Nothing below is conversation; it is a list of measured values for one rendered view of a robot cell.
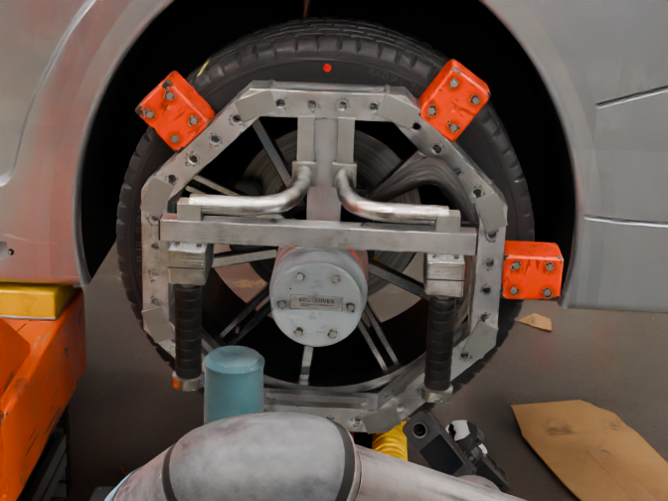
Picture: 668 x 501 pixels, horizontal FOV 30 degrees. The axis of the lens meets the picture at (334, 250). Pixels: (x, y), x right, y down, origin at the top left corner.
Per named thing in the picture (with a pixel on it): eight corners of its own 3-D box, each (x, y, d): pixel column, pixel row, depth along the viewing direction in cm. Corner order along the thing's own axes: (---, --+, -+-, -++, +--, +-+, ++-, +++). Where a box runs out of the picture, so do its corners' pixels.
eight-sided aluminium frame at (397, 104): (485, 420, 201) (514, 89, 183) (488, 440, 195) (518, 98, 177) (150, 405, 202) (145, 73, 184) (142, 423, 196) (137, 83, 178)
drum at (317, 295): (366, 298, 195) (370, 213, 190) (365, 355, 175) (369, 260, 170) (276, 294, 195) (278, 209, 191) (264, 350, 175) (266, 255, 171)
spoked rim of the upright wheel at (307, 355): (332, 391, 229) (535, 205, 215) (327, 452, 207) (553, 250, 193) (125, 206, 218) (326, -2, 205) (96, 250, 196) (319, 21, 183)
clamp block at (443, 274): (458, 274, 173) (461, 238, 171) (462, 298, 164) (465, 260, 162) (422, 272, 173) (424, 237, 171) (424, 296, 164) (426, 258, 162)
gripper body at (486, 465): (466, 497, 182) (472, 543, 170) (427, 457, 180) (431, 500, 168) (507, 467, 180) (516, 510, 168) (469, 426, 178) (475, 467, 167)
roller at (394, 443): (404, 410, 225) (406, 381, 223) (407, 495, 197) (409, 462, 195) (372, 409, 225) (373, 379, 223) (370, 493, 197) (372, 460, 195)
